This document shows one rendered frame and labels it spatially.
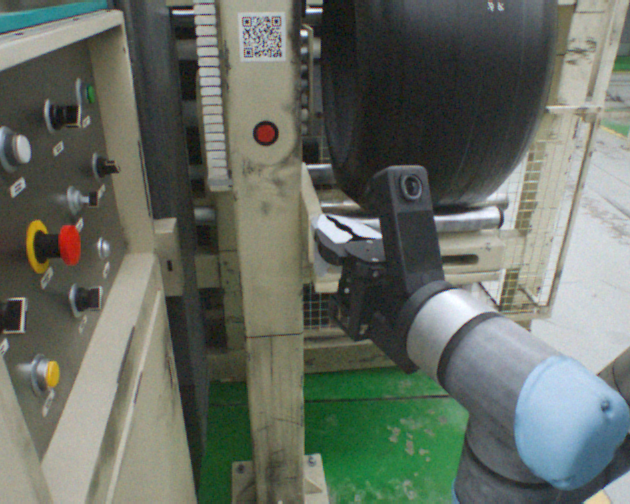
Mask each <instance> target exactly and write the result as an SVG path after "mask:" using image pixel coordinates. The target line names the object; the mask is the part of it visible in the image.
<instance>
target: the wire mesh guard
mask: <svg viewBox="0 0 630 504"><path fill-rule="evenodd" d="M604 108H605V107H604V106H602V105H592V106H555V107H546V108H545V111H544V114H552V118H551V124H552V119H553V114H562V117H563V114H565V113H573V115H572V121H573V116H574V113H583V114H584V113H597V115H596V120H595V123H592V124H591V128H583V129H580V128H581V124H582V119H583V114H582V119H581V123H580V127H579V129H571V125H572V121H571V125H570V129H560V127H561V123H562V117H561V122H560V127H559V129H552V130H550V129H551V124H550V128H549V130H540V126H541V124H540V126H539V130H538V135H537V140H533V142H536V146H537V142H547V143H546V148H544V150H545V151H536V146H535V151H528V152H534V156H535V152H545V153H546V152H547V151H554V155H555V151H565V152H566V151H574V153H575V150H584V152H585V153H583V158H582V160H573V158H574V153H573V158H572V160H564V158H563V157H565V152H563V157H562V161H553V160H554V155H553V160H552V161H544V160H543V159H545V153H543V158H542V161H536V162H542V163H541V168H542V164H544V162H552V164H551V169H552V165H553V162H561V166H562V162H564V161H572V162H571V166H570V170H561V166H560V170H551V169H550V170H548V171H550V173H549V179H550V175H551V171H559V175H560V171H569V176H570V171H572V170H571V167H572V163H573V161H582V162H581V166H580V169H573V170H579V175H578V179H577V183H576V187H575V190H573V189H566V188H567V184H568V181H576V180H569V176H568V180H559V175H558V179H557V180H553V181H557V184H558V181H567V184H566V188H565V189H556V188H557V184H556V188H555V193H554V198H555V194H556V191H565V193H566V191H575V192H574V196H573V199H564V198H565V193H564V197H563V199H554V198H553V199H552V200H553V202H554V200H563V201H562V206H563V202H564V200H572V204H571V208H567V209H570V212H569V216H568V217H560V215H561V211H562V210H566V209H562V206H561V209H552V206H553V202H552V206H551V209H546V210H551V212H552V210H561V211H560V215H558V217H557V218H558V219H560V218H568V220H567V225H566V226H565V227H566V229H565V233H564V235H555V232H556V228H564V227H557V223H558V219H557V223H556V227H548V226H549V220H550V219H556V218H550V216H551V212H550V216H549V218H541V217H542V212H543V211H545V210H543V207H544V202H545V201H551V200H545V198H546V194H547V192H554V190H547V188H548V184H549V182H553V181H549V179H548V181H539V178H540V173H541V172H548V171H541V168H540V171H532V167H533V163H536V162H534V156H533V161H532V162H523V160H525V158H524V157H523V160H522V162H521V163H522V164H521V169H520V172H513V173H520V175H521V173H522V172H530V177H531V172H539V178H538V181H530V177H529V182H519V181H520V175H519V181H518V182H510V179H511V175H510V179H509V182H506V183H509V184H508V190H509V185H510V183H518V186H519V183H528V187H529V183H530V182H538V183H539V182H548V183H547V188H546V190H537V188H538V183H537V187H536V190H532V191H536V193H537V191H539V192H546V193H545V198H544V200H535V198H536V193H535V198H534V200H530V201H534V202H533V207H534V203H535V201H544V202H543V207H542V210H533V207H532V210H526V211H532V213H533V211H542V212H541V217H539V218H537V219H540V221H541V219H549V220H548V225H547V227H546V228H547V230H548V228H555V232H554V235H550V236H554V237H555V236H564V237H563V242H562V244H553V242H554V237H553V242H552V246H553V245H562V246H561V250H560V252H551V250H552V246H551V250H550V254H551V253H560V254H559V259H557V261H549V259H550V254H549V253H542V252H543V248H544V246H550V245H544V244H545V238H546V237H549V236H546V234H547V230H546V234H545V236H537V231H538V229H544V228H538V227H540V221H538V227H537V228H530V222H531V220H536V219H531V218H532V213H531V217H530V219H522V218H523V213H524V212H525V211H524V207H525V203H526V202H530V201H526V198H527V193H531V191H528V187H527V191H518V186H517V191H510V192H516V197H517V192H521V193H526V198H525V201H516V197H515V201H509V202H514V207H515V202H524V207H523V211H514V207H513V211H505V207H506V203H508V202H507V196H508V194H509V192H508V190H507V192H498V189H499V188H498V189H497V192H494V193H497V195H498V193H501V194H507V196H506V201H505V202H496V201H497V195H496V201H495V202H487V199H488V198H487V199H485V202H486V203H475V206H476V204H486V205H487V203H495V206H496V203H505V207H504V213H505V212H513V213H514V212H523V213H522V218H520V219H517V220H520V222H521V223H522V220H530V222H529V228H526V229H528V232H529V229H537V231H536V236H531V237H535V240H536V237H545V238H544V244H543V245H535V240H534V246H543V248H542V252H541V253H533V250H534V246H533V250H532V254H541V258H542V254H549V259H548V263H549V262H557V263H556V267H555V269H547V268H546V269H542V270H546V272H547V270H555V271H554V276H553V277H551V278H553V280H552V284H551V285H544V281H545V279H549V278H545V277H546V272H545V277H544V278H536V276H537V271H541V270H538V266H540V263H546V262H541V258H540V262H531V260H532V254H524V252H525V247H532V246H526V243H527V238H530V237H528V232H527V237H518V234H519V230H525V229H521V223H519V229H511V224H512V221H516V220H512V219H513V213H512V218H511V220H505V221H511V223H510V229H507V230H509V235H510V230H518V234H517V237H513V238H517V239H518V238H526V243H525V246H516V244H517V239H516V244H515V249H516V247H524V252H523V254H516V255H523V258H524V255H531V260H530V264H531V263H538V266H537V270H529V269H530V264H529V263H522V262H523V258H522V262H521V263H513V260H514V254H515V249H514V254H513V255H506V251H507V248H514V247H507V246H508V240H509V239H511V238H509V235H508V238H499V236H500V231H506V230H501V228H500V230H491V231H499V236H498V238H499V239H508V240H507V246H506V247H505V248H506V251H505V255H504V262H505V256H513V260H512V264H504V262H503V264H501V265H503V267H504V265H511V270H512V265H513V264H521V267H522V264H529V269H528V270H526V271H528V274H529V271H536V276H535V278H534V279H535V280H536V279H544V281H543V285H542V289H543V286H551V288H550V293H546V294H549V297H548V301H547V305H546V307H548V312H547V314H539V315H538V312H537V310H539V309H537V308H538V303H537V308H536V309H533V310H536V312H535V313H528V312H529V311H531V310H529V308H530V303H531V298H532V295H540V298H541V295H544V294H542V289H541V294H533V290H532V294H530V295H531V298H530V302H523V298H524V296H528V295H524V293H525V288H526V287H533V288H534V287H540V286H534V284H535V280H534V284H533V286H526V283H527V280H532V279H528V274H527V279H518V277H519V272H524V271H521V267H519V271H511V270H510V271H509V272H510V275H511V272H518V277H517V282H518V280H526V283H525V288H524V287H517V282H516V287H510V288H515V292H516V288H524V293H523V295H515V292H514V297H515V296H523V298H522V302H518V303H520V307H522V303H529V308H528V310H520V308H519V312H520V311H528V312H527V313H522V314H519V312H518V314H511V312H516V311H512V307H513V304H516V303H513V302H512V303H505V301H506V297H513V296H507V291H508V285H509V281H516V280H510V276H509V280H503V281H508V285H507V288H499V284H498V288H494V290H497V295H498V290H507V291H506V296H499V297H505V301H504V303H503V304H504V307H505V304H512V307H511V311H505V312H510V314H508V315H505V316H506V317H508V318H509V319H511V320H512V322H516V320H530V319H545V318H551V316H552V311H553V307H554V302H555V298H556V294H557V289H559V285H560V282H561V278H562V274H563V269H564V265H565V261H566V258H567V253H568V249H569V245H570V241H571V236H572V232H573V229H574V225H575V220H576V216H577V212H578V208H579V203H581V200H582V196H583V192H584V187H585V183H586V179H587V175H588V172H589V167H590V163H591V159H592V155H593V150H594V147H595V143H596V139H597V134H598V130H599V126H600V122H601V119H602V114H603V111H604ZM317 119H322V137H313V138H322V147H319V148H322V149H321V159H319V160H321V164H322V160H323V159H329V158H322V153H323V148H327V147H323V138H326V137H323V119H324V116H323V112H313V121H317ZM584 129H590V132H589V137H588V139H581V140H578V137H579V132H580V130H584ZM553 130H559V131H558V136H559V132H560V130H569V133H568V139H569V134H570V130H579V131H578V135H577V140H568V139H567V140H558V136H557V140H552V141H548V138H549V134H550V131H553ZM539 131H549V133H548V138H547V141H538V136H539ZM582 140H588V141H587V145H586V149H576V145H577V141H582ZM553 141H556V146H557V142H558V141H567V143H566V147H564V148H565V150H556V146H555V150H547V151H546V149H547V144H548V142H553ZM568 141H576V145H575V149H574V150H566V148H567V144H568ZM523 163H532V166H531V171H522V172H521V170H522V165H523ZM506 183H503V184H506ZM338 190H340V189H338ZM338 190H333V184H332V190H322V185H321V190H314V191H321V201H320V202H321V206H322V202H326V201H332V205H333V201H342V205H343V201H349V200H351V199H349V200H343V192H342V200H333V191H338ZM322 191H332V200H325V201H322ZM486 205H484V206H486ZM548 263H547V267H548ZM503 267H501V272H500V278H501V274H507V272H503ZM307 277H310V284H308V285H310V293H307V294H310V302H304V303H310V310H304V311H310V318H306V319H310V326H304V327H310V329H304V337H315V336H329V335H344V334H346V333H344V332H343V330H342V329H341V328H340V327H339V326H338V327H332V328H321V326H325V325H321V310H327V309H321V302H329V300H321V294H322V293H321V292H320V293H311V285H313V284H311V273H310V276H307ZM487 282H490V287H491V282H499V283H500V279H499V281H487ZM490 287H489V290H481V285H480V290H478V291H479V297H480V291H489V293H490V291H492V290H490ZM489 293H488V297H484V298H496V300H497V295H496V297H489ZM311 294H320V309H313V310H320V318H311V311H312V310H311V303H318V302H311ZM479 297H478V299H482V298H479ZM514 297H513V301H514ZM540 298H538V301H533V302H546V301H540ZM496 300H495V305H488V299H487V305H488V306H494V310H495V306H500V304H499V305H496ZM504 307H502V311H504ZM311 319H320V325H312V326H320V328H317V329H311Z"/></svg>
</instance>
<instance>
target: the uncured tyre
mask: <svg viewBox="0 0 630 504"><path fill-rule="evenodd" d="M505 6H506V16H485V0H323V7H322V23H321V87H322V105H323V116H324V126H325V133H326V141H327V148H328V155H329V161H330V165H332V170H333V174H334V177H335V180H336V184H337V186H338V187H339V189H340V190H341V191H342V192H343V193H344V194H346V195H348V196H349V197H350V199H351V200H352V201H353V202H355V203H356V204H357V205H358V206H359V207H362V208H366V209H370V210H376V211H378V210H377V204H376V197H374V191H373V185H372V177H373V176H374V174H377V173H378V172H380V171H382V170H385V169H387V168H389V166H395V165H420V167H423V168H425V169H426V172H427V177H428V184H429V190H430V195H431V202H432V208H453V207H465V206H469V205H472V204H475V203H478V202H480V201H483V200H485V199H487V198H489V197H490V196H492V195H493V193H494V192H495V191H496V190H497V189H498V188H499V187H500V186H501V185H502V184H503V183H505V181H506V180H507V179H508V178H509V176H510V175H511V174H512V173H513V171H514V170H515V169H516V168H517V167H518V165H519V164H520V163H521V161H522V160H523V157H524V156H526V154H527V153H528V151H529V149H530V147H531V145H532V143H533V140H534V138H535V136H536V134H537V131H538V129H539V126H540V124H541V120H542V117H543V114H544V111H545V108H546V104H547V100H548V96H549V92H550V88H551V82H552V77H554V76H553V72H555V69H554V66H556V62H555V57H557V55H556V49H558V47H557V36H558V0H505Z"/></svg>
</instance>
